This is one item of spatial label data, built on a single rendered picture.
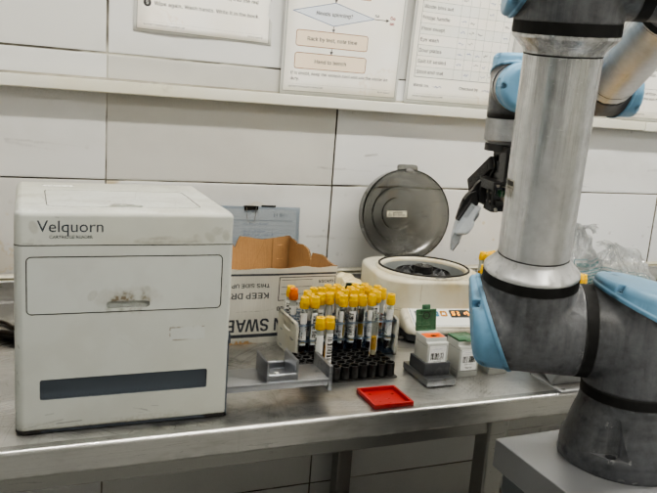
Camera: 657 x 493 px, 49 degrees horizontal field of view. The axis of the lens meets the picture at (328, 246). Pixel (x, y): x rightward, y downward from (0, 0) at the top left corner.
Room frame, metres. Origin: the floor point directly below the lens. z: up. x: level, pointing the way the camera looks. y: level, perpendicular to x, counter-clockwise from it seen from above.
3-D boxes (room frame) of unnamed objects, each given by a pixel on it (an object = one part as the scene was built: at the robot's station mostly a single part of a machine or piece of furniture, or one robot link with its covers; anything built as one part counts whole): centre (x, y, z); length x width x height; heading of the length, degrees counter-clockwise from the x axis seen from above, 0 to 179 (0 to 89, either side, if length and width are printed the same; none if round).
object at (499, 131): (1.29, -0.30, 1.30); 0.08 x 0.08 x 0.05
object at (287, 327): (1.30, -0.03, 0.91); 0.20 x 0.10 x 0.07; 113
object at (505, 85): (1.18, -0.30, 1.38); 0.11 x 0.11 x 0.08; 84
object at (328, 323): (1.19, -0.04, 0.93); 0.17 x 0.09 x 0.11; 113
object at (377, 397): (1.08, -0.11, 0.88); 0.07 x 0.07 x 0.01; 23
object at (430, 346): (1.20, -0.19, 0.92); 0.05 x 0.04 x 0.06; 22
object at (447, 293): (1.53, -0.22, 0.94); 0.30 x 0.24 x 0.12; 14
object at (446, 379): (1.20, -0.19, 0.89); 0.09 x 0.05 x 0.04; 22
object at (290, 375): (1.05, 0.09, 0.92); 0.21 x 0.07 x 0.05; 113
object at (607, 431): (0.86, -0.39, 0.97); 0.15 x 0.15 x 0.10
